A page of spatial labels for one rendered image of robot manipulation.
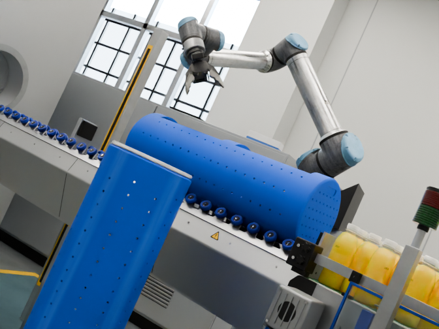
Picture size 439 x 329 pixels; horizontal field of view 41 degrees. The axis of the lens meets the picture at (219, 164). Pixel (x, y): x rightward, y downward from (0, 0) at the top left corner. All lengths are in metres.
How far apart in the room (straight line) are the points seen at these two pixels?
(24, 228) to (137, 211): 3.03
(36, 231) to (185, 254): 2.60
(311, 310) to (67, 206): 1.34
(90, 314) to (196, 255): 0.52
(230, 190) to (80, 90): 2.79
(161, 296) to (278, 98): 1.98
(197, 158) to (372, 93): 3.10
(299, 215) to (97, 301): 0.70
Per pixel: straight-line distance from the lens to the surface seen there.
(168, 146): 2.32
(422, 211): 1.58
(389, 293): 1.58
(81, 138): 2.86
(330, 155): 2.82
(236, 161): 2.14
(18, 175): 2.96
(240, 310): 2.07
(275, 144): 4.01
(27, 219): 4.73
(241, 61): 2.88
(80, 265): 1.79
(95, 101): 4.61
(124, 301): 1.83
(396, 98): 5.09
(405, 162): 4.93
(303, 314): 1.68
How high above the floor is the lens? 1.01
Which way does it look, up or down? 3 degrees up
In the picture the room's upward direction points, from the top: 24 degrees clockwise
